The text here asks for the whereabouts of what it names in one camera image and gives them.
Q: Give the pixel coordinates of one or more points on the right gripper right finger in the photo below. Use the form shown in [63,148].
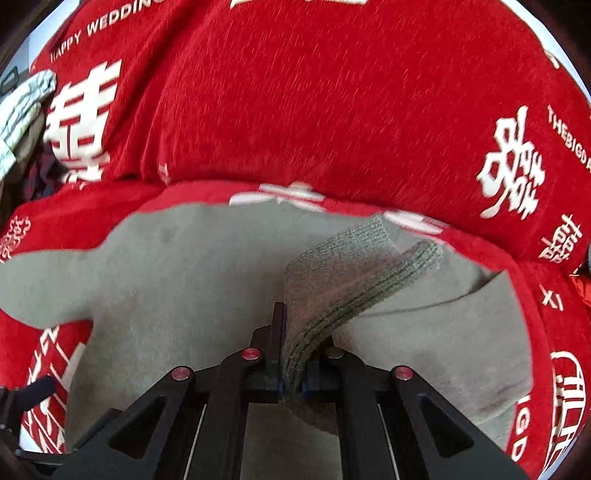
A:
[393,424]

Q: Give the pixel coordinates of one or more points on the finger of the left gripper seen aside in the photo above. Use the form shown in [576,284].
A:
[32,395]

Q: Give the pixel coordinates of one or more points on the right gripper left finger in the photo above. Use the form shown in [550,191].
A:
[190,424]

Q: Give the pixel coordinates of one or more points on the grey knit sweater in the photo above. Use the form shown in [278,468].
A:
[265,342]

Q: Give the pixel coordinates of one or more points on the red wedding seat cover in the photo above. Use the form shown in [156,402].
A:
[531,322]

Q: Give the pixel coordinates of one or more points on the dark plaid garment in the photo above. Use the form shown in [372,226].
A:
[42,176]

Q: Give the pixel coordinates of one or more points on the red embroidered pillow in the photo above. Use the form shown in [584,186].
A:
[582,285]

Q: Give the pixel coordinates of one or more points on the white green patterned cloth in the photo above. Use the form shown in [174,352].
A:
[19,111]

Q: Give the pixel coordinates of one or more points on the red wedding back cushion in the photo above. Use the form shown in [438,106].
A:
[452,109]

